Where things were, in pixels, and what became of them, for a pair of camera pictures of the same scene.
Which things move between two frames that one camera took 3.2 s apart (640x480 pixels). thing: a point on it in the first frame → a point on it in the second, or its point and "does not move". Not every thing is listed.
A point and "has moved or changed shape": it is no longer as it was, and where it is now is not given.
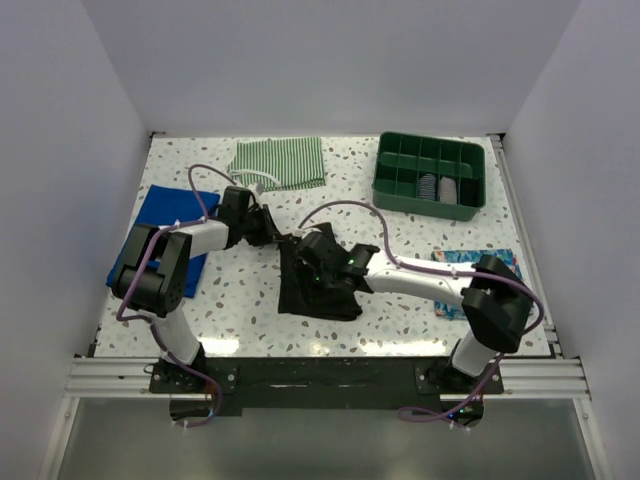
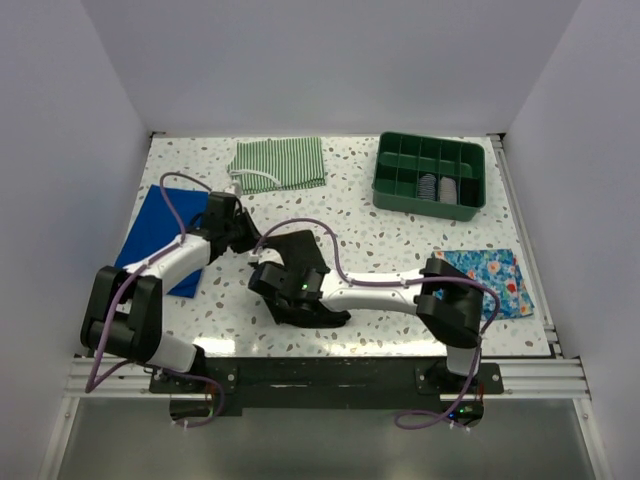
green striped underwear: x=278 y=163 does not move
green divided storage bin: x=401 y=159 does not move
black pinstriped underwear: x=300 y=292 has moved or changed shape
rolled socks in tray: x=448 y=190 does not move
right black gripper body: x=323 y=275 → x=283 y=306
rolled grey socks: x=427 y=187 does not move
